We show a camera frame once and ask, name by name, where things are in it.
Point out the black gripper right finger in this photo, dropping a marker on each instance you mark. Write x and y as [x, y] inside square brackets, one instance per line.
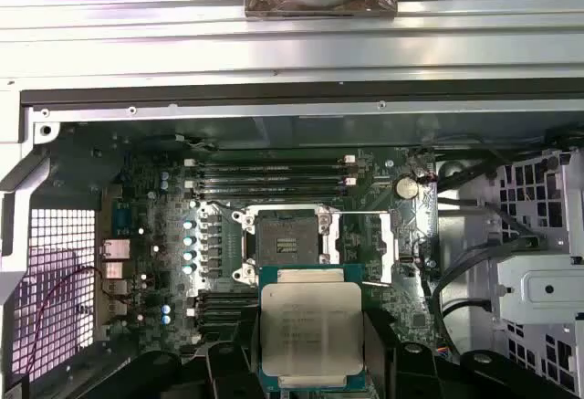
[388, 371]

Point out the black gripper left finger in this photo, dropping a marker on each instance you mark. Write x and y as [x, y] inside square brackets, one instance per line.
[232, 371]

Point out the CPU with silver top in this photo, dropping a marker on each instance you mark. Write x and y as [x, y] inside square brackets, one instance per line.
[310, 321]

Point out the metal socket cover frame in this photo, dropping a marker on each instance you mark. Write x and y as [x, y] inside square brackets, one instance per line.
[386, 244]

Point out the RAM slot with white clips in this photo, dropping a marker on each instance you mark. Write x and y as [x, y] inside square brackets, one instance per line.
[223, 312]
[274, 182]
[274, 160]

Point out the RAM slot with black clips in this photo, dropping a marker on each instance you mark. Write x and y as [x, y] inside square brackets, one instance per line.
[228, 297]
[274, 191]
[274, 170]

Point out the CPU socket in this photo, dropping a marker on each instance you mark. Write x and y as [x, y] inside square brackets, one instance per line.
[283, 234]

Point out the silver rear port block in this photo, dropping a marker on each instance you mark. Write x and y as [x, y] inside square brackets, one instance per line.
[115, 262]

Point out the silver perforated drive cage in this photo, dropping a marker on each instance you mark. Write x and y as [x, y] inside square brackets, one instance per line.
[538, 280]

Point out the round silver coin battery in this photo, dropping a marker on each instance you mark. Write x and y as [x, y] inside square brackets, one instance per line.
[406, 187]

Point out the green motherboard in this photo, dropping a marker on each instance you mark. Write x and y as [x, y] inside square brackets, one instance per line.
[378, 175]

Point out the open PC case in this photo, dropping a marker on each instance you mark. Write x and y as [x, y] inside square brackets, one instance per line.
[274, 113]

